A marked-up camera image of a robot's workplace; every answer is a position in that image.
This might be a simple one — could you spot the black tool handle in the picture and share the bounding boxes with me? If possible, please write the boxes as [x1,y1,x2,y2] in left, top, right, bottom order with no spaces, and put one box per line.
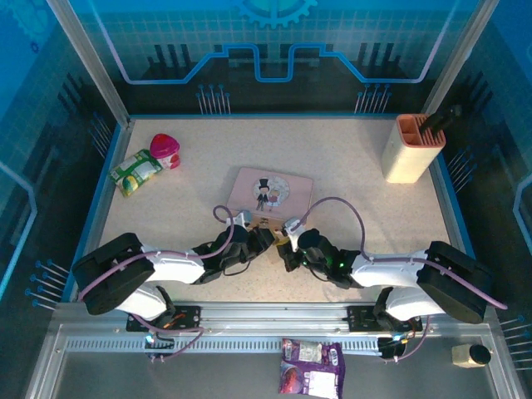
[417,104,464,136]

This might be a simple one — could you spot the pink illustrated tin box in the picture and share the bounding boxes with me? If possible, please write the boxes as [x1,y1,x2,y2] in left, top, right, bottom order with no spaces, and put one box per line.
[225,166,314,234]

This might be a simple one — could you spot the small beige black device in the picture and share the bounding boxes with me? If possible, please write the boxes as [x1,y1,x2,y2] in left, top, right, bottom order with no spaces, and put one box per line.
[451,343,493,369]

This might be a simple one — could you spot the purple snack bag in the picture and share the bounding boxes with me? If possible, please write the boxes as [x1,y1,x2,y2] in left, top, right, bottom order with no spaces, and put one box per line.
[278,337,347,399]

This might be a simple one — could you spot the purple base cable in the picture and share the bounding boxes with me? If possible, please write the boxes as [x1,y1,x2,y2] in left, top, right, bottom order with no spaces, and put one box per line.
[131,314,205,363]
[388,315,431,363]

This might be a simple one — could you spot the aluminium mounting rail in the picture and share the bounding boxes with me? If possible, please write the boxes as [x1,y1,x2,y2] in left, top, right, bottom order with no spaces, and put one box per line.
[53,302,500,334]

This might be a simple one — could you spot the pink strawberry yogurt cup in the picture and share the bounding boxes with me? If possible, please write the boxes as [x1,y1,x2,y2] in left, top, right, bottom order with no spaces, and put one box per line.
[149,133,182,171]

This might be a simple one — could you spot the slotted aluminium cable duct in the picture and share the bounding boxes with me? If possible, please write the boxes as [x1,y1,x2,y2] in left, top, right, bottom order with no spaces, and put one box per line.
[64,337,382,356]

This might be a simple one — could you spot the green snack bag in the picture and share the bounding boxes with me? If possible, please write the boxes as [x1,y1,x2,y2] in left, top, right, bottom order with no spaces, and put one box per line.
[108,148,165,199]

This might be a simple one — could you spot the aluminium frame post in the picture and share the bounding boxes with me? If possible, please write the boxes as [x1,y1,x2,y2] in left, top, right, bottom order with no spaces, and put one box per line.
[45,0,135,128]
[421,0,502,116]

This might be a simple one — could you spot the cream utensil holder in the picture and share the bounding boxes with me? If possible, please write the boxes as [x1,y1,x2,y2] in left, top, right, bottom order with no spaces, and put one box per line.
[382,114,447,185]

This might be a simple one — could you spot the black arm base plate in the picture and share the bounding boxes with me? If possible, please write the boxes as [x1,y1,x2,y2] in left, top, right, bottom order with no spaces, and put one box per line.
[126,305,204,333]
[346,305,423,333]

